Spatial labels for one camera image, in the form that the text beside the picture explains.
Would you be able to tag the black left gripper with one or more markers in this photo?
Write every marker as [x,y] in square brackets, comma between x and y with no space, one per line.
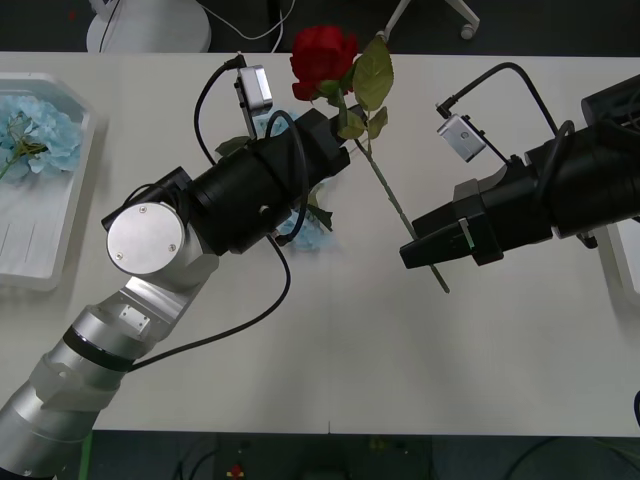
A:
[322,145]

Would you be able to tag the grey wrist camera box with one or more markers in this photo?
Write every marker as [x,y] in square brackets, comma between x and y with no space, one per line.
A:
[256,87]
[462,140]

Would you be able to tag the white round pedestal base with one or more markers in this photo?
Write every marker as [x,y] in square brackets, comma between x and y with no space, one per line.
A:
[150,30]

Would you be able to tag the red rose with green stem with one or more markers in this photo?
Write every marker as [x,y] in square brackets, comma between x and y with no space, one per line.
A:
[320,55]

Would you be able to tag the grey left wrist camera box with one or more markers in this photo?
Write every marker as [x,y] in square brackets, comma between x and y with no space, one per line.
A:
[256,87]

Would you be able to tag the white chair leg with caster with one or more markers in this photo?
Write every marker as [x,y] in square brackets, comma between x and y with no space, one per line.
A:
[467,31]

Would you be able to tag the silver and black left arm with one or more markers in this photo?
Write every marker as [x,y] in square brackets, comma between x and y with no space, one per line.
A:
[145,240]

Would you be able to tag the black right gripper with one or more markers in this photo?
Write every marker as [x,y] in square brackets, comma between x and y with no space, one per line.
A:
[505,210]

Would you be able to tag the silver and black right arm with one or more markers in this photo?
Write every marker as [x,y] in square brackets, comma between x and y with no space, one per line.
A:
[590,180]

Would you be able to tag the shallow white box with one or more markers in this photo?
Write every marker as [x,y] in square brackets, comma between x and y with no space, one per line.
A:
[620,260]
[45,225]

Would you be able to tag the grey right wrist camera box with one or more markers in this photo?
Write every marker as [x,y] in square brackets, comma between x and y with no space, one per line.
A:
[462,140]

